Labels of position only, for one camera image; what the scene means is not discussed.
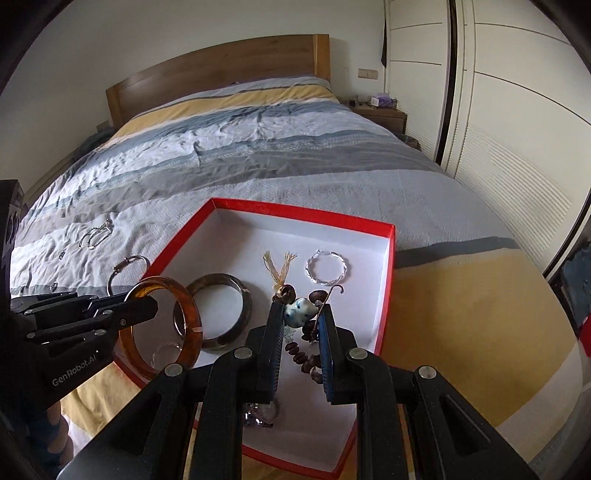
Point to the wall switch plate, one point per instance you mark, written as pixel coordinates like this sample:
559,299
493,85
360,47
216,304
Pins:
367,73

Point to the purple tissue box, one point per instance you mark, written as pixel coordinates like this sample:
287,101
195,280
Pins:
383,99

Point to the white wardrobe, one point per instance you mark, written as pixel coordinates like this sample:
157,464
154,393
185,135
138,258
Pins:
508,115

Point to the small basket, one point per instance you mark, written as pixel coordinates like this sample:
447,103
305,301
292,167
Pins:
408,142

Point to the wooden nightstand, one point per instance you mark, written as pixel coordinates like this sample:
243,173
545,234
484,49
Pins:
388,117

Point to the wooden bed with striped bedspread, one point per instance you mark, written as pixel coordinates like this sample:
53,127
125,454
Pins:
277,152

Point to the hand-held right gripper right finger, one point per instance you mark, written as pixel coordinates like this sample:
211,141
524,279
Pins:
327,355

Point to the red jewelry box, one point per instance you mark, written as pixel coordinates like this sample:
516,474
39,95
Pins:
277,240

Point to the amber bangle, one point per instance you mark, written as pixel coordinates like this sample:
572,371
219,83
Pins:
190,318

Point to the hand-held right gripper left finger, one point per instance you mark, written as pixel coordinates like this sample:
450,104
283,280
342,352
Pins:
276,355

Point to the thin clear bangle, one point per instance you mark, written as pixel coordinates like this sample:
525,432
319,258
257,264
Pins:
154,353

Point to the blue crumpled cloth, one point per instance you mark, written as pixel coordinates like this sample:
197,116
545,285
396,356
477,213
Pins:
94,141

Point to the wooden headboard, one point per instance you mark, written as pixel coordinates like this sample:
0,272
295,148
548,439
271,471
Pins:
221,60

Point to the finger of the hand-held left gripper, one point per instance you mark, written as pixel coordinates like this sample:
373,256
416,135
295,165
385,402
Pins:
55,302
134,314

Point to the folded blue jeans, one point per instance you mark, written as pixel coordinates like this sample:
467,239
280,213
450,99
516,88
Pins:
577,281

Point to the red cloth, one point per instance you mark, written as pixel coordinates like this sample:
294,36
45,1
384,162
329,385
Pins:
587,334

